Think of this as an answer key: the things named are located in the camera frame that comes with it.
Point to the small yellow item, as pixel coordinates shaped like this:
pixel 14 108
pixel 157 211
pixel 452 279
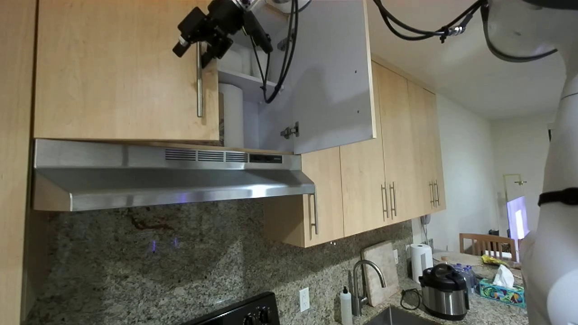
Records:
pixel 491 260

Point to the wooden chair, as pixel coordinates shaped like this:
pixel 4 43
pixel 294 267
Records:
pixel 488 236

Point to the white electric kettle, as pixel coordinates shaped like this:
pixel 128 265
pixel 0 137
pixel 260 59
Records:
pixel 421 261

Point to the light wood cabinet door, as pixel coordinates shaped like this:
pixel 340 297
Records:
pixel 361 180
pixel 327 191
pixel 421 149
pixel 405 167
pixel 108 72

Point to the white soap bottle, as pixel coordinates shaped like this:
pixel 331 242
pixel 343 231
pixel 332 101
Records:
pixel 345 307

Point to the light wood vertical panel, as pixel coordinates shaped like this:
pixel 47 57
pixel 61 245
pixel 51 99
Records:
pixel 14 180

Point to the white wall outlet plate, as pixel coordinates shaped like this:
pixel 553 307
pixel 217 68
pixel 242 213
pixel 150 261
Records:
pixel 303 297

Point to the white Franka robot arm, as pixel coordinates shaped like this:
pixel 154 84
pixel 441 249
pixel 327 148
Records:
pixel 556 252

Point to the beige cutting board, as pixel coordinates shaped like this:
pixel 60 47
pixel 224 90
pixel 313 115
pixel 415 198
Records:
pixel 390 258

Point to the patterned tissue box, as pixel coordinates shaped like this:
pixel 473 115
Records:
pixel 499 292

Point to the metal door hinge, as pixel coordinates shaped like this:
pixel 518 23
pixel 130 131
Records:
pixel 289 130

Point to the stainless steel sink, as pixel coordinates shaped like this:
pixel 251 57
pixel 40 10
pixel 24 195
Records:
pixel 397 317

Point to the black electric stove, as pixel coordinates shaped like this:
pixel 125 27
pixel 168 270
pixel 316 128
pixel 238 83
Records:
pixel 240 312

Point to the white cabinet shelf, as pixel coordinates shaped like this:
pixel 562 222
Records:
pixel 246 77

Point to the stainless steel range hood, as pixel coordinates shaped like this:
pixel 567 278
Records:
pixel 150 180

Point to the curved steel faucet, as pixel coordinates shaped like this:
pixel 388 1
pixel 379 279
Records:
pixel 356 288

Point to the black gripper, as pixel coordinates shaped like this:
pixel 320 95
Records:
pixel 228 16

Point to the black steel rice cooker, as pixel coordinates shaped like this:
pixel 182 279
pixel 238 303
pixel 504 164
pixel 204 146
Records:
pixel 444 294

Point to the open white cabinet door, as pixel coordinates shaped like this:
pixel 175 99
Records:
pixel 331 77

